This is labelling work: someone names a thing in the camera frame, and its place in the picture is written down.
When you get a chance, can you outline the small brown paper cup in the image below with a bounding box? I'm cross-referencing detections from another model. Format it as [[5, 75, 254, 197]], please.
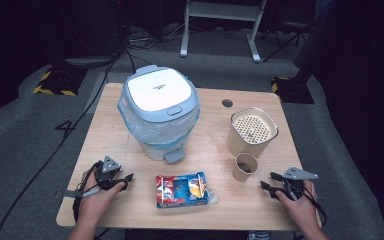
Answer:
[[232, 152, 259, 183]]

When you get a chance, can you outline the clear plastic bin liner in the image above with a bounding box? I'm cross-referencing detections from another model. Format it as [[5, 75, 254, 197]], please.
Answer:
[[117, 87, 202, 150]]

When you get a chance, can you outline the right hand-held gripper cable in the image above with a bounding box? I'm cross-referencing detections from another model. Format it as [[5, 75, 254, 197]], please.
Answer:
[[299, 185, 329, 230]]

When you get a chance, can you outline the long black floor cable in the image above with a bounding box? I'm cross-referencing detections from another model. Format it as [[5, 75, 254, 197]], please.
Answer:
[[0, 46, 128, 240]]

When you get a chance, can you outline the perforated strainer insert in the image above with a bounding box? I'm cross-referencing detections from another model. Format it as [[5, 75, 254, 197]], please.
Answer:
[[232, 112, 275, 145]]

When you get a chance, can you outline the white metal stand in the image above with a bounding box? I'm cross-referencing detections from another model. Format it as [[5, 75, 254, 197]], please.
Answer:
[[179, 0, 268, 64]]

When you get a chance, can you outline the grey tape strip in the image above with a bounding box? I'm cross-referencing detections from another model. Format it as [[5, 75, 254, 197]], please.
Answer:
[[61, 189, 81, 200]]

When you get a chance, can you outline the person's right hand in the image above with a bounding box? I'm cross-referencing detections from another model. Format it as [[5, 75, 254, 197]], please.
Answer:
[[274, 179, 322, 232]]

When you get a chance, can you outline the person's shoe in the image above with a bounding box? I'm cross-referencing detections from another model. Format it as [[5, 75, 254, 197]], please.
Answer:
[[246, 230, 272, 240]]

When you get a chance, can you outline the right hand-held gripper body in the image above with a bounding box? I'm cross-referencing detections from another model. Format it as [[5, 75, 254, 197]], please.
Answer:
[[278, 166, 319, 202]]

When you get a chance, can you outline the black tripod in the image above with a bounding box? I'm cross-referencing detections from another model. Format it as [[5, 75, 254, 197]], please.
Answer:
[[259, 19, 316, 64]]

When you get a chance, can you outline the colourful flattened drink carton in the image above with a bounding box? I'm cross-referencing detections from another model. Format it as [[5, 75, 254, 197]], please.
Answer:
[[155, 171, 219, 210]]

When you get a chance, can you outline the black yellow striped base plate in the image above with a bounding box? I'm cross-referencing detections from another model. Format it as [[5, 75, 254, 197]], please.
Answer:
[[32, 65, 88, 98], [270, 76, 315, 105]]

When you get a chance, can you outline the hand-held gripper cable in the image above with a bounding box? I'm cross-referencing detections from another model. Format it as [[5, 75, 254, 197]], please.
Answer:
[[72, 160, 104, 224], [299, 185, 329, 230]]

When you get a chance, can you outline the tall tan paper bucket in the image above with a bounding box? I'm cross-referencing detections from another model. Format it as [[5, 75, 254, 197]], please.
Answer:
[[226, 106, 280, 159]]

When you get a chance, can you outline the left hand-held gripper cable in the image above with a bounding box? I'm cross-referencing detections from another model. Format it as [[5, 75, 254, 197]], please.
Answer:
[[72, 160, 104, 224]]

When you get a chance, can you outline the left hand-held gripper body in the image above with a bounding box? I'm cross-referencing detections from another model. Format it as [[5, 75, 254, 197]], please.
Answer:
[[93, 155, 128, 192]]

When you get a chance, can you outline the bundle of floor cables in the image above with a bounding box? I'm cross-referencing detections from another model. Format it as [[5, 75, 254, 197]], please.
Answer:
[[126, 22, 185, 51]]

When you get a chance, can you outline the white and blue pedal bin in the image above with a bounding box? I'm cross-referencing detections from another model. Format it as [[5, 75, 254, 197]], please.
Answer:
[[117, 64, 202, 165]]

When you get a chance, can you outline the person's left hand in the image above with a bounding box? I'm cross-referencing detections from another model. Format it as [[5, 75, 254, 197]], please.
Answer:
[[76, 168, 126, 231]]

